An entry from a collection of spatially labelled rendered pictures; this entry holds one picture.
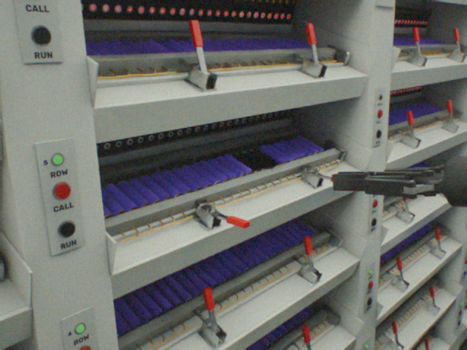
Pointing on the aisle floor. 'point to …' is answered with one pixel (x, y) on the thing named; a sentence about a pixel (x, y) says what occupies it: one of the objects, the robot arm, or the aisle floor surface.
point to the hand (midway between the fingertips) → (354, 181)
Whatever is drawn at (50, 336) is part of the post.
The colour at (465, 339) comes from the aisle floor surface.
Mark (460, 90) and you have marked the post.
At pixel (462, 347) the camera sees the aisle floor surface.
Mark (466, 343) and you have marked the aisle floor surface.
